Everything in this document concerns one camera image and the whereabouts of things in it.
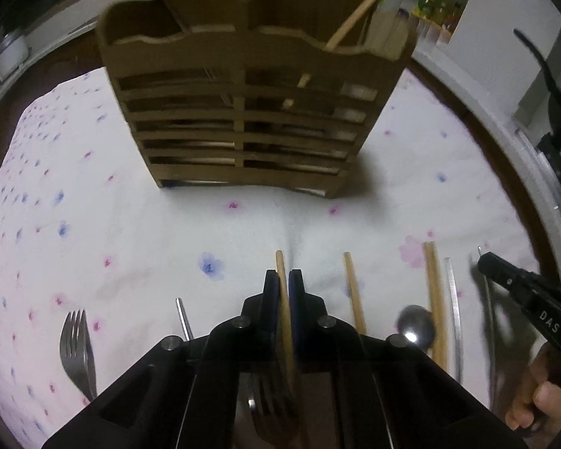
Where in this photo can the wooden chopstick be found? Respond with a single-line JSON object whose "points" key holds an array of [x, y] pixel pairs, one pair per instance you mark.
{"points": [[354, 290], [438, 318], [364, 7], [281, 266], [430, 290]]}

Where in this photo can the metal fork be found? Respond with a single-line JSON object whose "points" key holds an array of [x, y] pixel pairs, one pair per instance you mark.
{"points": [[266, 407], [77, 346]]}

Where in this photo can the wooden slatted utensil holder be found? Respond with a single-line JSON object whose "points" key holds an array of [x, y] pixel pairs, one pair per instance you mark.
{"points": [[243, 121]]}

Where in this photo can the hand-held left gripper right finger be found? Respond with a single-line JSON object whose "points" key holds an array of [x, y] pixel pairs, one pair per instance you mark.
{"points": [[297, 292]]}

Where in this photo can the spice jar rack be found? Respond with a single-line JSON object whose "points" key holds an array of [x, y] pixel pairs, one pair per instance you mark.
{"points": [[432, 32]]}

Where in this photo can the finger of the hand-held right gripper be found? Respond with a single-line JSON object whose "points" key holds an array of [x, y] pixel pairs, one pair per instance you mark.
{"points": [[498, 269]]}

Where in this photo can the metal spoon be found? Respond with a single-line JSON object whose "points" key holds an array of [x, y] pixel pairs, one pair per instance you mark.
{"points": [[417, 322]]}

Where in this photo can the metal table knife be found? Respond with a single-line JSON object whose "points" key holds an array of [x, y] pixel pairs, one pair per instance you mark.
{"points": [[454, 299]]}

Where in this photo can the yellow-capped green bottle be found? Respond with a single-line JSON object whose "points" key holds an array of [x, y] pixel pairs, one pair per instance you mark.
{"points": [[425, 7]]}

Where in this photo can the white floral cloth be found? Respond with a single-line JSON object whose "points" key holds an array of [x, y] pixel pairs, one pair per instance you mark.
{"points": [[145, 243]]}

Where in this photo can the person's right hand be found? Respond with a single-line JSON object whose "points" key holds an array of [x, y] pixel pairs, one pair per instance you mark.
{"points": [[542, 397]]}

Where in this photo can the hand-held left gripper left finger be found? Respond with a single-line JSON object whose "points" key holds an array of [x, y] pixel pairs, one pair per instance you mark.
{"points": [[271, 292]]}

